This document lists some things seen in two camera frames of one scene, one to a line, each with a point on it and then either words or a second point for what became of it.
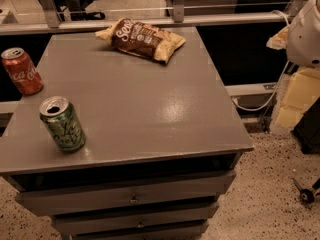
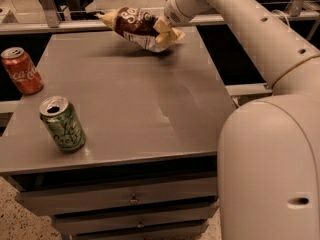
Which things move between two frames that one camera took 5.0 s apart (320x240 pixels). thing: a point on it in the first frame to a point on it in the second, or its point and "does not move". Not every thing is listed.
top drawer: [59, 199] does not move
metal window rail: [178, 21] does not move
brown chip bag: [141, 39] to [136, 25]
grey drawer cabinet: [164, 141] does not move
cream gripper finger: [279, 41] to [182, 4]
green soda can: [63, 122] does not move
